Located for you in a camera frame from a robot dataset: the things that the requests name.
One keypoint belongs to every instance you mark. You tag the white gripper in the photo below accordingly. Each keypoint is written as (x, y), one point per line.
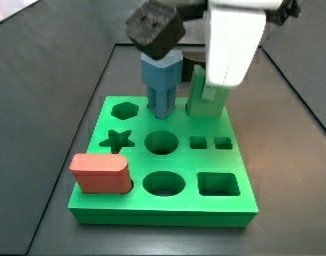
(233, 29)

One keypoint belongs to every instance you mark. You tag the black curved fixture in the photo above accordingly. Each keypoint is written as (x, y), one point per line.
(191, 59)

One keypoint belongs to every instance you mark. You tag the green shape sorter board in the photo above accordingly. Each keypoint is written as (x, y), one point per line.
(187, 172)

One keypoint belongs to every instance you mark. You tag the blue pentagon peg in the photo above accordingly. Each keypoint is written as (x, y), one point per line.
(161, 76)

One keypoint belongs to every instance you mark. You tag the red rounded block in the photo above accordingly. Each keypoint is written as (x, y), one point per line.
(101, 173)

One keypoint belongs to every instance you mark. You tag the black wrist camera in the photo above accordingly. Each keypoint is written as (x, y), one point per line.
(155, 28)

